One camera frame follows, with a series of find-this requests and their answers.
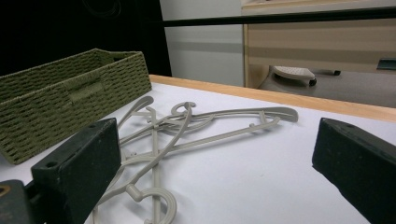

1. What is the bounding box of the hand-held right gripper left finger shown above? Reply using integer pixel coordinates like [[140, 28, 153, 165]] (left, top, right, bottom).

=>
[[31, 117, 122, 224]]

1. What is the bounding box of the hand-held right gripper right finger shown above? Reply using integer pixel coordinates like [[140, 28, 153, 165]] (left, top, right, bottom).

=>
[[311, 117, 396, 224]]

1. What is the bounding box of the grey plastic clothes hanger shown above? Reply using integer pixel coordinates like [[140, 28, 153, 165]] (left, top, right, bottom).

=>
[[120, 101, 299, 164], [92, 102, 196, 224], [116, 95, 163, 224]]

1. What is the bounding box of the green woven basket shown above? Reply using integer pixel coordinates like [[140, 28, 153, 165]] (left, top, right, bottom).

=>
[[0, 48, 153, 165]]

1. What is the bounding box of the white chair base foot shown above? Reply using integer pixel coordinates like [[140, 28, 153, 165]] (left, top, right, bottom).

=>
[[270, 65, 318, 88]]

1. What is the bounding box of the light wooden cabinet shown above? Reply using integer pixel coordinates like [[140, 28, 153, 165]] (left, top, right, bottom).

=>
[[242, 0, 396, 89]]

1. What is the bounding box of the dark curtain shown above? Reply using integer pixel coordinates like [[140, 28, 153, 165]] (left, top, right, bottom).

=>
[[0, 0, 173, 77]]

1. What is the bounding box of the black horizontal bar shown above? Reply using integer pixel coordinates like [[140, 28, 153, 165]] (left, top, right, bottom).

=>
[[163, 6, 396, 28]]

